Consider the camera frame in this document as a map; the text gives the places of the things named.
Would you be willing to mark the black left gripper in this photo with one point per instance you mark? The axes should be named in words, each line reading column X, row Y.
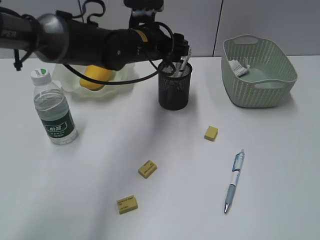
column 162, row 43

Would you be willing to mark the beige grip white pen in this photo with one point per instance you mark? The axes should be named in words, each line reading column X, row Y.
column 177, row 69

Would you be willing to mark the grey grip black-clip pen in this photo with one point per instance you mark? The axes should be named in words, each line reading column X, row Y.
column 183, row 66

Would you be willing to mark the yellow mango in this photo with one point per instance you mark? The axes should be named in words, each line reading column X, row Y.
column 96, row 73

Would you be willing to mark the waste paper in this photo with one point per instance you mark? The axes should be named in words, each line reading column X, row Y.
column 238, row 69

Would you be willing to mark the clear bottle green label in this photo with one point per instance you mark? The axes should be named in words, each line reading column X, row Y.
column 52, row 108

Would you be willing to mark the yellow eraser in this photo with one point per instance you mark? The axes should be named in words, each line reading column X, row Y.
column 211, row 133
column 147, row 169
column 127, row 204

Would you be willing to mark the blue grip clear pen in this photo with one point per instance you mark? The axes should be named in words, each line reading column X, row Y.
column 236, row 170

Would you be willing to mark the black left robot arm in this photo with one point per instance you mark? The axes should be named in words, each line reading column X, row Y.
column 59, row 39

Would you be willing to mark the black mesh pen holder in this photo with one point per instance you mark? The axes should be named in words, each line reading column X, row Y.
column 173, row 92

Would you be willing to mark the frosted green glass plate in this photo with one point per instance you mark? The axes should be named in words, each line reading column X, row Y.
column 70, row 82

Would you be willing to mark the pale green woven basket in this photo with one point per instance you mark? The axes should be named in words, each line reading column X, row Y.
column 271, row 74

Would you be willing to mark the yellow eraser front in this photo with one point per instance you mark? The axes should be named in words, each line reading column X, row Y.
column 127, row 204

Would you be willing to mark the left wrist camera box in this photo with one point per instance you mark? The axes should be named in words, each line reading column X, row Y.
column 144, row 7

